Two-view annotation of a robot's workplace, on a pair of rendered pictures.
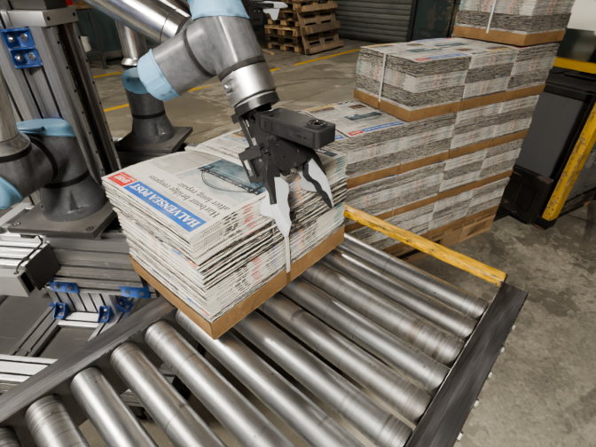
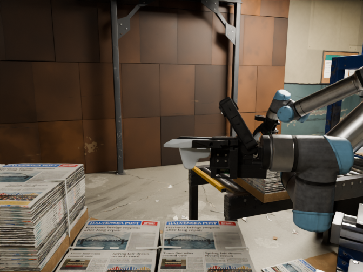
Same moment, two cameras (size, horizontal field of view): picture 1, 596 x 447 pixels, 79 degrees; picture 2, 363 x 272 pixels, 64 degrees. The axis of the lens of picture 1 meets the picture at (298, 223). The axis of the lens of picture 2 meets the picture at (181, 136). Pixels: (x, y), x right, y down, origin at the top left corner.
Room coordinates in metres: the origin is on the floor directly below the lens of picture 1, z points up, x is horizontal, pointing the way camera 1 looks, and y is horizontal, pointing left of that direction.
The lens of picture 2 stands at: (2.14, 0.37, 1.36)
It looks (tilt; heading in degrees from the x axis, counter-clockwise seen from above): 11 degrees down; 209
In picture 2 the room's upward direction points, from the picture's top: straight up
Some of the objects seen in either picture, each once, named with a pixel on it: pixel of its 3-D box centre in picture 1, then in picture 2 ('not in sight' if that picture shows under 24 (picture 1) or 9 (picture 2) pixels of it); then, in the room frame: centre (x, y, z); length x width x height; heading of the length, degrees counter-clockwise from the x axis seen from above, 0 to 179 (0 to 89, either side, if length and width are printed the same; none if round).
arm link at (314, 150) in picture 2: not in sight; (318, 156); (1.52, 0.34, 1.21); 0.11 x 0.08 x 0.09; 110
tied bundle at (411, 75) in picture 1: (407, 78); (21, 214); (1.64, -0.48, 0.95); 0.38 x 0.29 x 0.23; 28
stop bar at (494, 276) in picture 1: (409, 238); (206, 177); (0.68, -0.27, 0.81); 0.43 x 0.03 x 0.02; 48
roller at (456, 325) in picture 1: (370, 278); (229, 181); (0.58, -0.16, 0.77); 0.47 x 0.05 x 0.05; 48
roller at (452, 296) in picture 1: (385, 263); (219, 182); (0.63, -0.20, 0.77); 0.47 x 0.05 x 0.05; 48
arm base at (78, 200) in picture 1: (69, 189); not in sight; (0.81, 0.59, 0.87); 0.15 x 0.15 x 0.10
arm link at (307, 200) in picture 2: not in sight; (310, 198); (1.51, 0.34, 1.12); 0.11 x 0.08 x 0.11; 20
